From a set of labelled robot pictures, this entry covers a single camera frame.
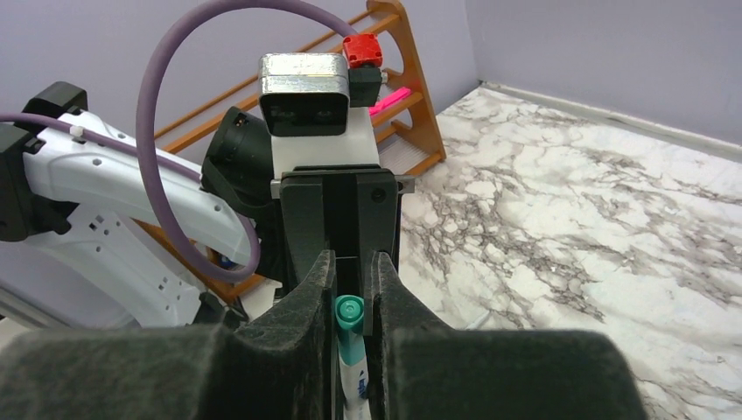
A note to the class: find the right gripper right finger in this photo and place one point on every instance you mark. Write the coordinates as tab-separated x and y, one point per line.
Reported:
421	368

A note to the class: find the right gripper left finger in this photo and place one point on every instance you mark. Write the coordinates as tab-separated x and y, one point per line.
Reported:
280	366

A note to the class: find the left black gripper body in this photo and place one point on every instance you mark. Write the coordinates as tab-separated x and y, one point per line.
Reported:
352	210

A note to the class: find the white pen teal tip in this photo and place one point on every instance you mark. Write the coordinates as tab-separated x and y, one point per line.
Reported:
354	377

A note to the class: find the pink clip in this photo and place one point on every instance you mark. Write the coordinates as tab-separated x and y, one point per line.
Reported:
389	100

